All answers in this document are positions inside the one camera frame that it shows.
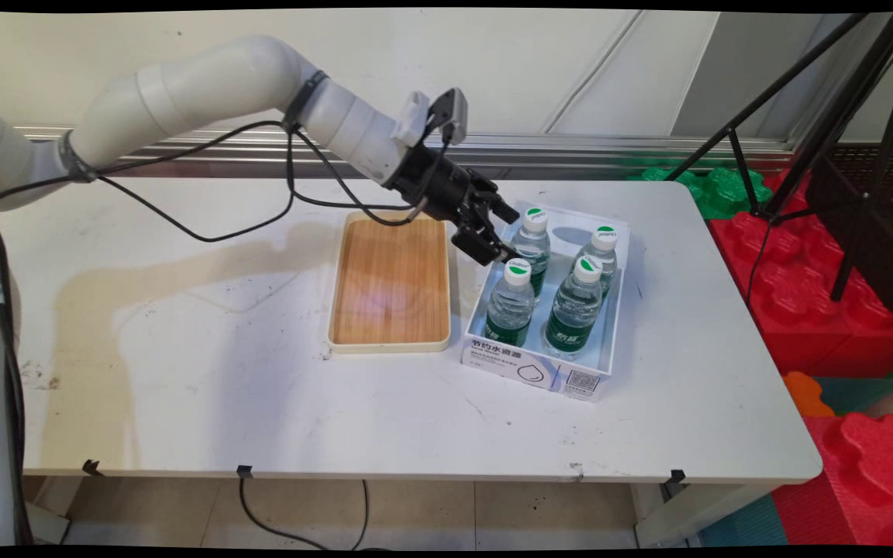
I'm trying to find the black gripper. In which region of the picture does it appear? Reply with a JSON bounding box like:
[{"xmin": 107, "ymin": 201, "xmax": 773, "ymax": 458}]
[{"xmin": 387, "ymin": 146, "xmax": 525, "ymax": 267}]

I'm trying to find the small clear water bottle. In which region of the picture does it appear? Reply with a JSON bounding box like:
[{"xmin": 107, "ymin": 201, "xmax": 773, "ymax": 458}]
[
  {"xmin": 542, "ymin": 254, "xmax": 605, "ymax": 363},
  {"xmin": 484, "ymin": 258, "xmax": 536, "ymax": 348},
  {"xmin": 510, "ymin": 207, "xmax": 553, "ymax": 299},
  {"xmin": 577, "ymin": 226, "xmax": 619, "ymax": 299}
]

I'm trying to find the bamboo tray with cream rim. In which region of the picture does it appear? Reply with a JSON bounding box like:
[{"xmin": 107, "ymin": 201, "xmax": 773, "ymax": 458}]
[{"xmin": 326, "ymin": 210, "xmax": 453, "ymax": 356}]

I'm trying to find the white printed cardboard box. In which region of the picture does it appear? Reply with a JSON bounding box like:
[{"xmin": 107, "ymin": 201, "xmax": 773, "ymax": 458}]
[{"xmin": 460, "ymin": 198, "xmax": 632, "ymax": 402}]

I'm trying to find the green foam block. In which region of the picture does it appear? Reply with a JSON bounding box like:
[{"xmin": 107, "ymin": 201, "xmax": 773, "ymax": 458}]
[{"xmin": 627, "ymin": 166, "xmax": 773, "ymax": 222}]

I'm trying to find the large red foam block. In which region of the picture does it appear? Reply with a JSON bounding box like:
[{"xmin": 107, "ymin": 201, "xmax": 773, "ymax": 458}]
[{"xmin": 709, "ymin": 169, "xmax": 893, "ymax": 378}]

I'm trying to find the black tripod stand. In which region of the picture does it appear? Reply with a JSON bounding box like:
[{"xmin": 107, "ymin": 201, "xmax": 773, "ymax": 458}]
[{"xmin": 664, "ymin": 12, "xmax": 893, "ymax": 303}]

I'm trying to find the white table leg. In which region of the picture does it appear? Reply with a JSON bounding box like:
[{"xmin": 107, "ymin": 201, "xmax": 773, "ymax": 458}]
[{"xmin": 633, "ymin": 482, "xmax": 774, "ymax": 548}]

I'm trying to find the orange foam block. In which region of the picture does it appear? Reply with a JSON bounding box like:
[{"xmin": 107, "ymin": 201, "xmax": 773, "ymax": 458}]
[{"xmin": 783, "ymin": 371, "xmax": 836, "ymax": 418}]

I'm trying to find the dark brown cabinet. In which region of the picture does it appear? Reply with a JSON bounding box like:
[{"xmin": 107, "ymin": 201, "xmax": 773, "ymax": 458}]
[{"xmin": 807, "ymin": 143, "xmax": 893, "ymax": 322}]

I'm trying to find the teal floor mat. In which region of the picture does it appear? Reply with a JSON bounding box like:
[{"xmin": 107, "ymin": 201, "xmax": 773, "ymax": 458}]
[{"xmin": 813, "ymin": 377, "xmax": 893, "ymax": 420}]

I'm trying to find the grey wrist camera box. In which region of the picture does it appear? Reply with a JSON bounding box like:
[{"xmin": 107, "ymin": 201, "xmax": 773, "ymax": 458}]
[{"xmin": 429, "ymin": 87, "xmax": 469, "ymax": 147}]

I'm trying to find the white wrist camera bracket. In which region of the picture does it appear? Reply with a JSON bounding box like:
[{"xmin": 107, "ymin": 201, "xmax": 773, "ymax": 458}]
[{"xmin": 391, "ymin": 91, "xmax": 431, "ymax": 149}]

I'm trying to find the aluminium wall rail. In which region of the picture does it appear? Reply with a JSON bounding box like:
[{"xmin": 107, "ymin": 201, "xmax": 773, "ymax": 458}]
[{"xmin": 12, "ymin": 124, "xmax": 796, "ymax": 181}]

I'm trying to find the black velcro strap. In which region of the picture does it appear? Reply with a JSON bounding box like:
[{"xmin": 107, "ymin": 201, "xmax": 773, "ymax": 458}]
[
  {"xmin": 57, "ymin": 129, "xmax": 99, "ymax": 185},
  {"xmin": 281, "ymin": 69, "xmax": 330, "ymax": 133}
]

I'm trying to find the black floor cable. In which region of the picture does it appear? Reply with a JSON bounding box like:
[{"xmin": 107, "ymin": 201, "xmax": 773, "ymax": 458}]
[{"xmin": 238, "ymin": 476, "xmax": 371, "ymax": 551}]

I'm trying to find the thick black cable bundle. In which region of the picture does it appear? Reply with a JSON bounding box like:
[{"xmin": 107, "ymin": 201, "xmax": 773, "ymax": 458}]
[{"xmin": 0, "ymin": 196, "xmax": 34, "ymax": 547}]

